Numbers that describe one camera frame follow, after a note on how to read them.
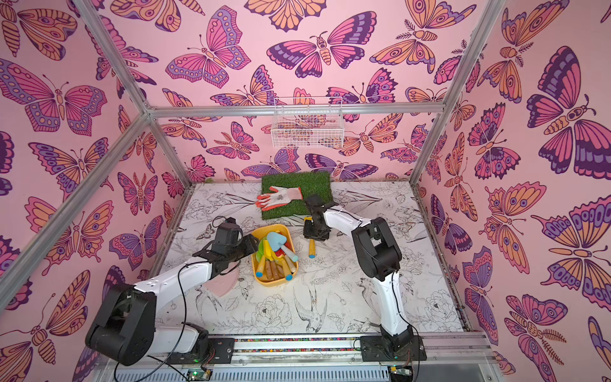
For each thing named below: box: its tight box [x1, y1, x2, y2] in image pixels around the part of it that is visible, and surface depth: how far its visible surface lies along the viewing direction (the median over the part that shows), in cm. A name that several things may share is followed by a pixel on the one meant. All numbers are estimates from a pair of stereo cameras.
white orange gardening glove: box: [255, 186, 304, 211], surface depth 112 cm
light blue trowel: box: [267, 231, 300, 262], surface depth 97 cm
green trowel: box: [256, 238, 267, 278], surface depth 89 cm
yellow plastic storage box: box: [268, 223, 300, 286], surface depth 94 cm
